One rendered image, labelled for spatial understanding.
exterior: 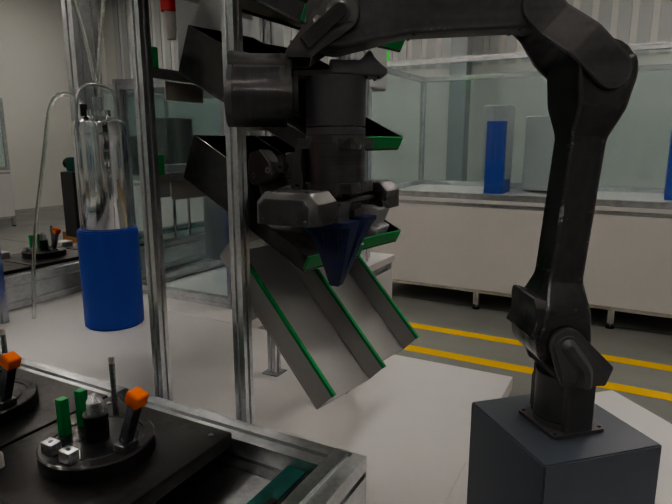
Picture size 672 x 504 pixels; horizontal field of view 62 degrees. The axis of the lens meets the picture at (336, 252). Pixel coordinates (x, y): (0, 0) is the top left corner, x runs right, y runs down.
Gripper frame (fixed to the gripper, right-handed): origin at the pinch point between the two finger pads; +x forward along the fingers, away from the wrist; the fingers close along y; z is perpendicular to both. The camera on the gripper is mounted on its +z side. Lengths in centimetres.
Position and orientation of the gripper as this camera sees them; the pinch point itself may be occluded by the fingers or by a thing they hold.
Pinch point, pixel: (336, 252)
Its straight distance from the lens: 55.9
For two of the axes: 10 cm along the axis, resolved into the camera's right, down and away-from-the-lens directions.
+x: 0.0, 9.8, 2.0
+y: -4.7, 1.7, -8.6
